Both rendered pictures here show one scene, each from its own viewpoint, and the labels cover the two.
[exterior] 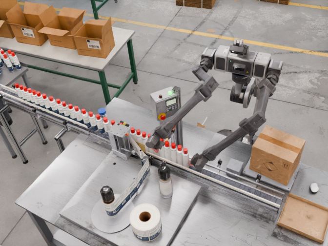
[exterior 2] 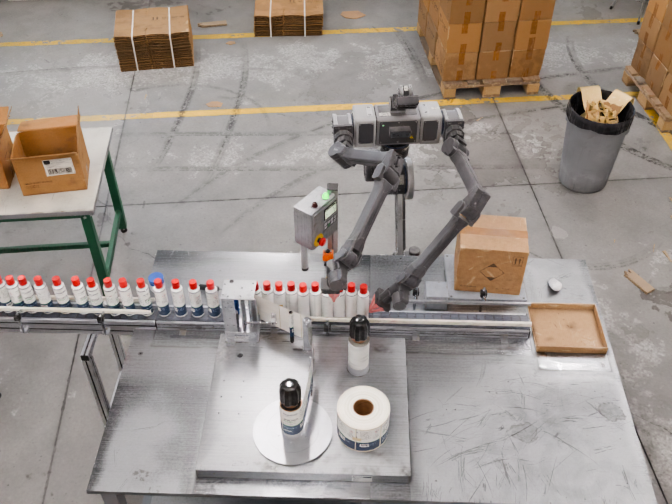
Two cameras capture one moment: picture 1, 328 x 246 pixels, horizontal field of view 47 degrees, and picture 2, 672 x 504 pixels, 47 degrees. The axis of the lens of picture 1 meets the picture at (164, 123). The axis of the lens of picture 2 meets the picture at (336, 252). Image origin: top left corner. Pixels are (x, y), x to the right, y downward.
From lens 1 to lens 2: 1.22 m
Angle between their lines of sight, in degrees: 23
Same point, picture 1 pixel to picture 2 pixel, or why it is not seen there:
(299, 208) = (553, 319)
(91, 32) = (34, 147)
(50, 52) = not seen: outside the picture
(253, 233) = (513, 376)
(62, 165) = (137, 395)
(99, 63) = (80, 201)
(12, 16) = not seen: outside the picture
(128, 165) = (266, 350)
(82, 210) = (234, 447)
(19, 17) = not seen: outside the picture
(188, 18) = (159, 90)
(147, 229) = (379, 423)
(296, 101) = (418, 186)
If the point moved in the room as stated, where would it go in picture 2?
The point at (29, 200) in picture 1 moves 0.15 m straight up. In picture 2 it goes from (114, 475) to (106, 453)
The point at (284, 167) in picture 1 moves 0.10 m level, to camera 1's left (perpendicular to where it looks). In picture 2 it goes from (515, 264) to (498, 273)
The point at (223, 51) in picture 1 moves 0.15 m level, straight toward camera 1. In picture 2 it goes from (365, 113) to (378, 131)
